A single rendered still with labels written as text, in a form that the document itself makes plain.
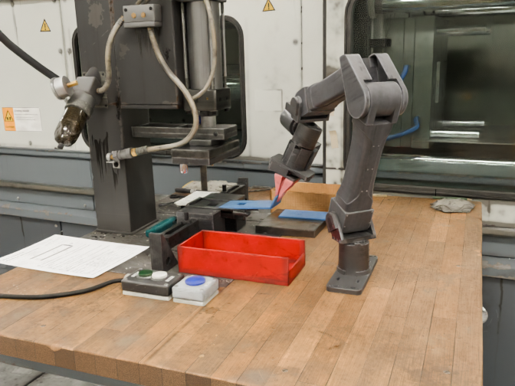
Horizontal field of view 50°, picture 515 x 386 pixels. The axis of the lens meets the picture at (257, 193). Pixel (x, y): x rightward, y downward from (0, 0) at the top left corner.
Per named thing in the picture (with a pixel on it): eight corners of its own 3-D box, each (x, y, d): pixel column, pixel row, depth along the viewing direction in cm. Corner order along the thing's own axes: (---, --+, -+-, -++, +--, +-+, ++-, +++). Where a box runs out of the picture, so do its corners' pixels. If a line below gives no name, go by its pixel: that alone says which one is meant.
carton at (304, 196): (355, 223, 154) (355, 195, 152) (270, 216, 162) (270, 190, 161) (364, 210, 165) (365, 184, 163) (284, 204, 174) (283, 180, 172)
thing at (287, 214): (334, 220, 146) (334, 210, 145) (278, 217, 151) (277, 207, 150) (339, 214, 152) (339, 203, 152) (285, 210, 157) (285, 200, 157)
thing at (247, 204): (277, 209, 131) (276, 197, 130) (218, 208, 137) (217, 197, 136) (286, 201, 137) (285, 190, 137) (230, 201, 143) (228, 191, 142)
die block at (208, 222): (214, 248, 134) (213, 218, 132) (178, 244, 137) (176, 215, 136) (246, 224, 152) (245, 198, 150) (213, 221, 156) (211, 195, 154)
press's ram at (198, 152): (214, 178, 129) (207, 46, 122) (119, 172, 138) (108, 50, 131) (244, 163, 145) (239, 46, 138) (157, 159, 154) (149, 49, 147)
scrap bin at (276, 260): (288, 286, 111) (287, 258, 109) (178, 272, 120) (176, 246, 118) (305, 265, 122) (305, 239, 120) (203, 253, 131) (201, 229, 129)
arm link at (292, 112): (271, 129, 135) (276, 81, 129) (303, 126, 138) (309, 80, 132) (291, 149, 126) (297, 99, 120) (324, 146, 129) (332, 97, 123)
